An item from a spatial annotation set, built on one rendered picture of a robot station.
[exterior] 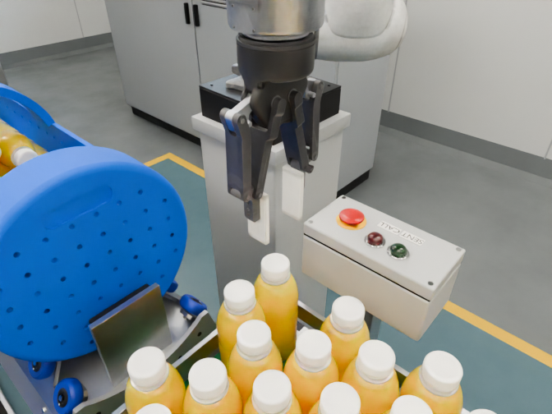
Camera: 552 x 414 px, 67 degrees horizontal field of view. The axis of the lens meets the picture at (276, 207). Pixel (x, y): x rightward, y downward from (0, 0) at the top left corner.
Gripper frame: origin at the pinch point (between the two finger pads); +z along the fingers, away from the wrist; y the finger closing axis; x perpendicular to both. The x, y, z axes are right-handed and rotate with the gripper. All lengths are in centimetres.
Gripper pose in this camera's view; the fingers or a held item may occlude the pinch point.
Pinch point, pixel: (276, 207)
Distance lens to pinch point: 51.1
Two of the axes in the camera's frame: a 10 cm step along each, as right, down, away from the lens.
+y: -6.7, 4.3, -6.1
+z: 0.0, 8.1, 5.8
